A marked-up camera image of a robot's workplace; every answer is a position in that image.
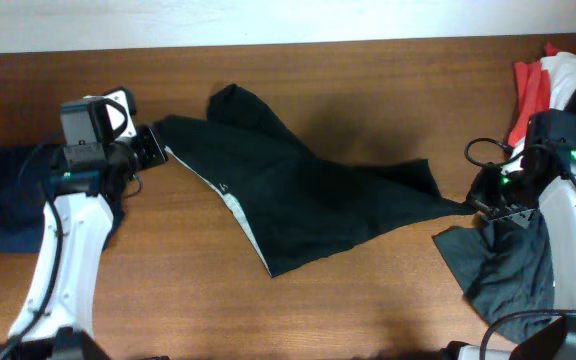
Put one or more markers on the folded navy blue garment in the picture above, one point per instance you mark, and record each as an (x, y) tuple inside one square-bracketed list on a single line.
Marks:
[(22, 168)]

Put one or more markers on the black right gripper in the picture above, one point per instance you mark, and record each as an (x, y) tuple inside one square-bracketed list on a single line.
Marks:
[(479, 192)]

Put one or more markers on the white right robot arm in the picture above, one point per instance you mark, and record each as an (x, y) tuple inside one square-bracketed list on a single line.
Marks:
[(557, 203)]

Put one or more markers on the white garment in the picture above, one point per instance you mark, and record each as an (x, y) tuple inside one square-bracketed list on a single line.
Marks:
[(562, 70)]

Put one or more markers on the black shorts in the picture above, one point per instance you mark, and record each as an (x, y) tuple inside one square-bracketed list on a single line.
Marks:
[(293, 206)]

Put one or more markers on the dark grey printed t-shirt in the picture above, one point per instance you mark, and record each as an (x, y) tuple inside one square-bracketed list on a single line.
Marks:
[(501, 267)]

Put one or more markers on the red garment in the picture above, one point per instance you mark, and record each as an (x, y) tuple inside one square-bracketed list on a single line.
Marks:
[(533, 86)]

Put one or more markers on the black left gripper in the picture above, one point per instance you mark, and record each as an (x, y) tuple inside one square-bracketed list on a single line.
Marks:
[(154, 155)]

